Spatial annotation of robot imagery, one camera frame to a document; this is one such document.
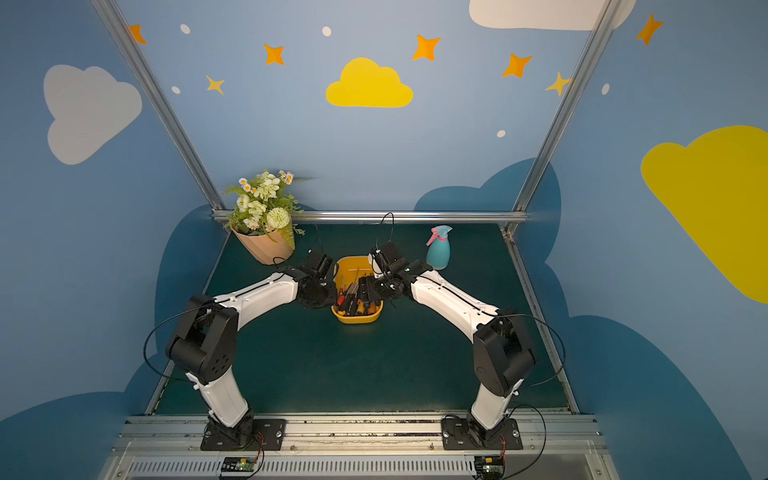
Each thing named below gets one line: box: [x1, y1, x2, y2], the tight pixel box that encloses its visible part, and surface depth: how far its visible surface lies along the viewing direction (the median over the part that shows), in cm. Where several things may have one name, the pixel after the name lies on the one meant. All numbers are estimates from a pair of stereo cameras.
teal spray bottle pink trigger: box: [426, 225, 454, 270], surface depth 103 cm
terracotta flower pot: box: [231, 226, 294, 265], surface depth 98 cm
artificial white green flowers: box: [222, 169, 308, 249], surface depth 90 cm
